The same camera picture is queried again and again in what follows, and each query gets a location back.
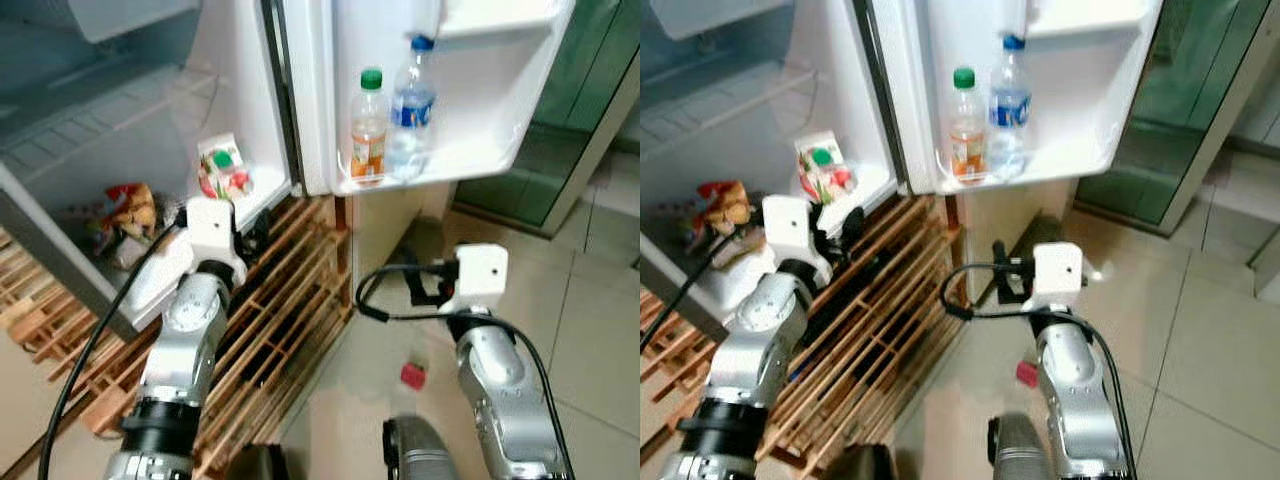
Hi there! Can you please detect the white carton teal cap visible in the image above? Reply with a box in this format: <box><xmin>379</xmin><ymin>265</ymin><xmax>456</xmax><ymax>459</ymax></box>
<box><xmin>795</xmin><ymin>130</ymin><xmax>857</xmax><ymax>207</ymax></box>
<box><xmin>196</xmin><ymin>132</ymin><xmax>254</xmax><ymax>203</ymax></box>

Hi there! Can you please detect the small dark steel fridge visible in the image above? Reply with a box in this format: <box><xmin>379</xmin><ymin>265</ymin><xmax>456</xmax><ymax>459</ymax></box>
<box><xmin>0</xmin><ymin>0</ymin><xmax>579</xmax><ymax>343</ymax></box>
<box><xmin>640</xmin><ymin>0</ymin><xmax>1167</xmax><ymax>343</ymax></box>

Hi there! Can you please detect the wooden slat rack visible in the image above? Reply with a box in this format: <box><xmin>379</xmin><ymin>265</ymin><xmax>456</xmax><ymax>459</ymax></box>
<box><xmin>0</xmin><ymin>195</ymin><xmax>353</xmax><ymax>479</ymax></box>
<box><xmin>640</xmin><ymin>195</ymin><xmax>969</xmax><ymax>476</ymax></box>

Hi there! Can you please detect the red yellow snack bag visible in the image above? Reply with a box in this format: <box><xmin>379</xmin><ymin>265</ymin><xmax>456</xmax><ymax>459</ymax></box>
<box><xmin>685</xmin><ymin>180</ymin><xmax>756</xmax><ymax>246</ymax></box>
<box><xmin>92</xmin><ymin>182</ymin><xmax>161</xmax><ymax>251</ymax></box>

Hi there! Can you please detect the orange juice bottle green cap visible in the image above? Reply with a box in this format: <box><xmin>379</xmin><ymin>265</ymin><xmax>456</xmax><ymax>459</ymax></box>
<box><xmin>349</xmin><ymin>67</ymin><xmax>392</xmax><ymax>187</ymax></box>
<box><xmin>947</xmin><ymin>66</ymin><xmax>990</xmax><ymax>187</ymax></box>

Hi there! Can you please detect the clear water bottle blue cap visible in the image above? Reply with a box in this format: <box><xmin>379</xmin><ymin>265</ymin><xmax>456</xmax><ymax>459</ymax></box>
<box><xmin>386</xmin><ymin>34</ymin><xmax>439</xmax><ymax>181</ymax></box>
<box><xmin>986</xmin><ymin>32</ymin><xmax>1034</xmax><ymax>179</ymax></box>

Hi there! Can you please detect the silver robot right leg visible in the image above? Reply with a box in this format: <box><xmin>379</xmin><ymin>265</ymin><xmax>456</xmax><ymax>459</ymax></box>
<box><xmin>987</xmin><ymin>412</ymin><xmax>1053</xmax><ymax>480</ymax></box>
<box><xmin>383</xmin><ymin>415</ymin><xmax>463</xmax><ymax>480</ymax></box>

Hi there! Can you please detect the green glass sliding door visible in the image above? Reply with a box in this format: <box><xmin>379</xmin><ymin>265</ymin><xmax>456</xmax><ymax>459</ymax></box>
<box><xmin>450</xmin><ymin>0</ymin><xmax>641</xmax><ymax>239</ymax></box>
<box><xmin>1075</xmin><ymin>0</ymin><xmax>1280</xmax><ymax>239</ymax></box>

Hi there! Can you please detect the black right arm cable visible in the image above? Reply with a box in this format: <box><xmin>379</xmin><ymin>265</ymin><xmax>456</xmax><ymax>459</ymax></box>
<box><xmin>938</xmin><ymin>262</ymin><xmax>1139</xmax><ymax>480</ymax></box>
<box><xmin>354</xmin><ymin>262</ymin><xmax>573</xmax><ymax>480</ymax></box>

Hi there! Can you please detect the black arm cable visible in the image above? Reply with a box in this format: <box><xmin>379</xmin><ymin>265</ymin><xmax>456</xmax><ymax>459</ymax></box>
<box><xmin>938</xmin><ymin>262</ymin><xmax>1139</xmax><ymax>480</ymax></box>
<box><xmin>38</xmin><ymin>222</ymin><xmax>191</xmax><ymax>480</ymax></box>
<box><xmin>640</xmin><ymin>232</ymin><xmax>746</xmax><ymax>353</ymax></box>
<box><xmin>354</xmin><ymin>262</ymin><xmax>573</xmax><ymax>480</ymax></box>

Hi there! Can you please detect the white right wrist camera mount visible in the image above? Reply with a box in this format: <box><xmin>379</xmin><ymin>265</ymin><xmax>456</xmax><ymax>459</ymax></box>
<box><xmin>1032</xmin><ymin>241</ymin><xmax>1087</xmax><ymax>313</ymax></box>
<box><xmin>445</xmin><ymin>243</ymin><xmax>510</xmax><ymax>317</ymax></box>

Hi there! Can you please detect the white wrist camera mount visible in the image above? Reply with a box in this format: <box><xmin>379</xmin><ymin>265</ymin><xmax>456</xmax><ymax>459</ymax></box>
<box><xmin>762</xmin><ymin>194</ymin><xmax>837</xmax><ymax>289</ymax></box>
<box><xmin>445</xmin><ymin>243</ymin><xmax>510</xmax><ymax>317</ymax></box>
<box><xmin>183</xmin><ymin>198</ymin><xmax>249</xmax><ymax>291</ymax></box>
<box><xmin>1032</xmin><ymin>241</ymin><xmax>1087</xmax><ymax>313</ymax></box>

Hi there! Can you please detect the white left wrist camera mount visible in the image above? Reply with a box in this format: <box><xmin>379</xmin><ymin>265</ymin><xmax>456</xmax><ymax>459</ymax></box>
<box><xmin>762</xmin><ymin>194</ymin><xmax>837</xmax><ymax>289</ymax></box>
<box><xmin>183</xmin><ymin>198</ymin><xmax>249</xmax><ymax>291</ymax></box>

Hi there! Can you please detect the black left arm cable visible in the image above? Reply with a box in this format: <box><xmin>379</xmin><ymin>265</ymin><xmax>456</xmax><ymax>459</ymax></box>
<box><xmin>38</xmin><ymin>222</ymin><xmax>191</xmax><ymax>480</ymax></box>
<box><xmin>640</xmin><ymin>232</ymin><xmax>746</xmax><ymax>353</ymax></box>

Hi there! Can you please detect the white wire fridge shelf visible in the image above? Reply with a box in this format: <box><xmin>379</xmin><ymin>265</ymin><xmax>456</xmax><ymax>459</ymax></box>
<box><xmin>0</xmin><ymin>68</ymin><xmax>219</xmax><ymax>196</ymax></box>
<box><xmin>640</xmin><ymin>68</ymin><xmax>816</xmax><ymax>171</ymax></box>

